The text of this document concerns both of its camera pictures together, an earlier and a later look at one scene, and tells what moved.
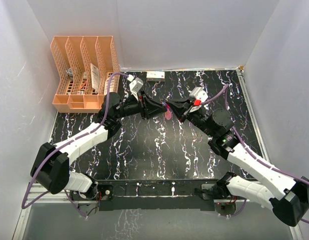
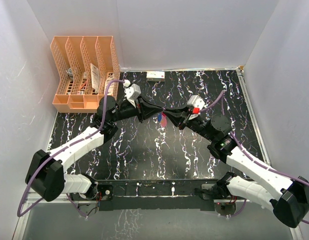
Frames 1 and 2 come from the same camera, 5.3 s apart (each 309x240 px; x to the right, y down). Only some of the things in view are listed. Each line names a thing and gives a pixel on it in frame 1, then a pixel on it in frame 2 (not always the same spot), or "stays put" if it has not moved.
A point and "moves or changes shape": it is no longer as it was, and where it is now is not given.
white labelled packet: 112,86 stays put
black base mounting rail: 175,194 stays put
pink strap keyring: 168,114 moves or changes shape
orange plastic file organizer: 84,63 stays put
